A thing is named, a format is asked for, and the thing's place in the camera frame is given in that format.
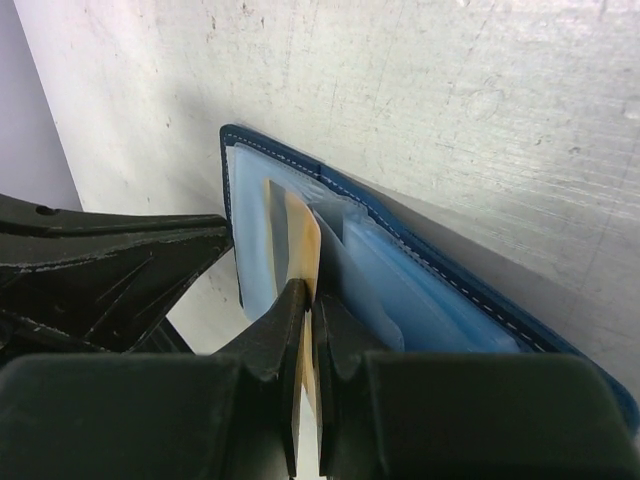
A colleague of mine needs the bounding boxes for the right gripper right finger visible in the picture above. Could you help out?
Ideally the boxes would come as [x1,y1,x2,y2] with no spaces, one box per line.
[312,294,639,479]

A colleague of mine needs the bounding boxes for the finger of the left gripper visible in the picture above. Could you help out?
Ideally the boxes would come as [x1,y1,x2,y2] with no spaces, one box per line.
[1,196,232,353]

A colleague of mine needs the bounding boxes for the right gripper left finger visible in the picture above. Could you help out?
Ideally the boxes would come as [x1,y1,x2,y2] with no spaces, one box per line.
[1,280,308,479]

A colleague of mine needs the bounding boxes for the blue leather card holder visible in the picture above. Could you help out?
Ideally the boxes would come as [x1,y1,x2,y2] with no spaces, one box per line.
[218,123,640,441]

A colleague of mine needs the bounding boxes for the gold card magnetic stripe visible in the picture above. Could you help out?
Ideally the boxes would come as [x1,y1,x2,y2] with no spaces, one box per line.
[263,179,322,415]

